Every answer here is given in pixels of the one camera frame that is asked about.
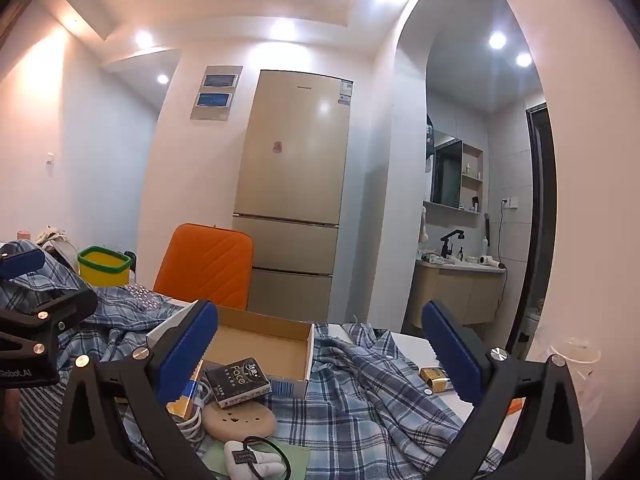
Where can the black faucet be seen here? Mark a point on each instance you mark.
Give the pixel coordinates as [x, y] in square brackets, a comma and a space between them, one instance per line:
[450, 240]

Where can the white hair dryer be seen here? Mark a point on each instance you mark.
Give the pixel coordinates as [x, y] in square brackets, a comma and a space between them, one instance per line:
[487, 260]

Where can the yellow bin with green rim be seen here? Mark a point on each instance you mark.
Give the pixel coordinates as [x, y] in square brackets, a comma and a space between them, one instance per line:
[102, 270]

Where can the grey wall panel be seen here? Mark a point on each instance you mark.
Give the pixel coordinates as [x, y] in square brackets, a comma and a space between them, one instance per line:
[216, 92]

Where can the round beige disc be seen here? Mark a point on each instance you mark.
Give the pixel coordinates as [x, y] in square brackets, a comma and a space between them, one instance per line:
[240, 420]

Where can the grey bag with white cloth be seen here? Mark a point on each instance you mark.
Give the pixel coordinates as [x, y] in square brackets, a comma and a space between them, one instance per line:
[57, 247]

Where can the blue plaid shirt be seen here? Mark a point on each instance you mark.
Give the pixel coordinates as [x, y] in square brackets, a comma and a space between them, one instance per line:
[360, 410]

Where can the beige refrigerator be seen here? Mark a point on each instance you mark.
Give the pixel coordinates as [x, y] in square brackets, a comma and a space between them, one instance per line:
[295, 185]

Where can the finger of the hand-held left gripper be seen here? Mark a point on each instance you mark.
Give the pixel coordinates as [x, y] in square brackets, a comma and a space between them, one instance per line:
[55, 307]
[20, 262]

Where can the orange chair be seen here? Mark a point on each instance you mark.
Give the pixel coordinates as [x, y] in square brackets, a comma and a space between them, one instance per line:
[205, 265]

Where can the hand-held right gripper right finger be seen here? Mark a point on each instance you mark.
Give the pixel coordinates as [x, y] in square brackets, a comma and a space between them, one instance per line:
[450, 350]

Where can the beige vanity cabinet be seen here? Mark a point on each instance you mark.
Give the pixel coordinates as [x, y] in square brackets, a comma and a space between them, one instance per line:
[450, 290]

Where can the white soft pouch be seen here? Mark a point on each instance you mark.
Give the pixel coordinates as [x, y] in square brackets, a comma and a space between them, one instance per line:
[235, 452]

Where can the studded grey cloth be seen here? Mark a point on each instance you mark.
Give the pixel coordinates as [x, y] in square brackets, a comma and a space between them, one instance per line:
[140, 295]

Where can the orange card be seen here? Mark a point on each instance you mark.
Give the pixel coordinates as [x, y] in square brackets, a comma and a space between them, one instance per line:
[517, 406]

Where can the small gold and blue box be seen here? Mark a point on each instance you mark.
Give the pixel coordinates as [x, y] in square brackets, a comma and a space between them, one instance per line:
[435, 379]

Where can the gold and blue carton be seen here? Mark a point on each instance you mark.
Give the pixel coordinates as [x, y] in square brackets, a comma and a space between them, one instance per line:
[184, 401]

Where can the plastic cup in bag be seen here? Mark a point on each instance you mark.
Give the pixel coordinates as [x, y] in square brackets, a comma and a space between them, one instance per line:
[575, 365]

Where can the black door frame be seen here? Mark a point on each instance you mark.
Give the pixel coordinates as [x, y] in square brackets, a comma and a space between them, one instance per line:
[547, 210]

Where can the dark hanging cloth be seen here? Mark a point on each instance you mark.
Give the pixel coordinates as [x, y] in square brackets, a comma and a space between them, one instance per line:
[429, 145]

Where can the person's left hand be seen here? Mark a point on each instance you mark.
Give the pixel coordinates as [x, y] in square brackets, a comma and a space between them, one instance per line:
[12, 412]

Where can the pink fridge sticker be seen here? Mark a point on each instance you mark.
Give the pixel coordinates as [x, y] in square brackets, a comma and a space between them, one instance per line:
[277, 146]

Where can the shallow cardboard box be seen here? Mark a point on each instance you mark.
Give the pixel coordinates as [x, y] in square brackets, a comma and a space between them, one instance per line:
[260, 340]

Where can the bathroom mirror cabinet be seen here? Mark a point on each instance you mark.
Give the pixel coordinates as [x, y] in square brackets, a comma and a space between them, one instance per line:
[447, 170]

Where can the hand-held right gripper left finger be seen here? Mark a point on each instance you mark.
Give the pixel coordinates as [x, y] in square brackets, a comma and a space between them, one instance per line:
[187, 345]

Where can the white wall socket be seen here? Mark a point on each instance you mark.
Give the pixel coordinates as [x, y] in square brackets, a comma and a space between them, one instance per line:
[510, 203]

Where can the pink cup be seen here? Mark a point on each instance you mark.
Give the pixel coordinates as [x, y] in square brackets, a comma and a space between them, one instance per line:
[23, 235]

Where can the black tissue packet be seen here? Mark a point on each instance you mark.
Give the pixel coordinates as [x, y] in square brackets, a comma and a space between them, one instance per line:
[237, 382]

